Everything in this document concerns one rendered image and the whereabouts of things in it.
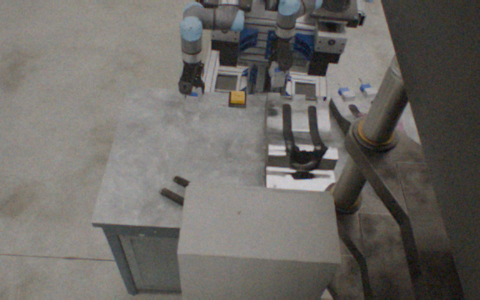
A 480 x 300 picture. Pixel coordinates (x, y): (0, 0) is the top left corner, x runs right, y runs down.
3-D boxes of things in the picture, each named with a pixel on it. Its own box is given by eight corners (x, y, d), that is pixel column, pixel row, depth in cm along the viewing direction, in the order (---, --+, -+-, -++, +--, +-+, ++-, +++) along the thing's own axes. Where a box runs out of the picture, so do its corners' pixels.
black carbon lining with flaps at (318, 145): (280, 107, 185) (283, 90, 178) (317, 109, 186) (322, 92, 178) (282, 172, 164) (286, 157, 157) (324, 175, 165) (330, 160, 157)
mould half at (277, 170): (264, 107, 194) (268, 84, 184) (322, 110, 195) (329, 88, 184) (265, 202, 164) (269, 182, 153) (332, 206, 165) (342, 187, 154)
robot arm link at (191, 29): (202, 14, 150) (202, 30, 144) (203, 40, 158) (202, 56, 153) (180, 12, 149) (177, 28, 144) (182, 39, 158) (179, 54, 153)
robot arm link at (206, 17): (213, 19, 164) (212, 37, 157) (184, 17, 163) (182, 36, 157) (214, 1, 158) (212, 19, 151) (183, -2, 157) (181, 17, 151)
